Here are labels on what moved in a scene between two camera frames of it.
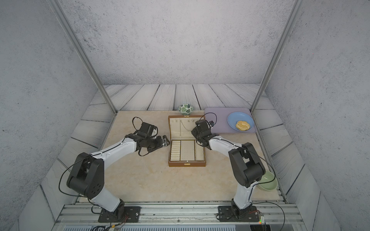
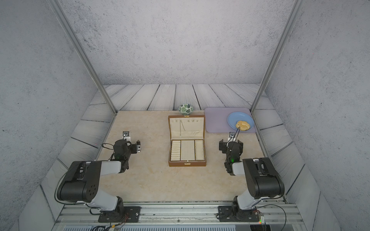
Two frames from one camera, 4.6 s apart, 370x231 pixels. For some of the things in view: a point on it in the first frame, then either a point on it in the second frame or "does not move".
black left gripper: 160,144 to 133,147
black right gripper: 194,132 to 223,147
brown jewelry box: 183,150 does not move
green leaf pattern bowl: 186,109 does not move
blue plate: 234,117 does not move
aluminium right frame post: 293,15 does not move
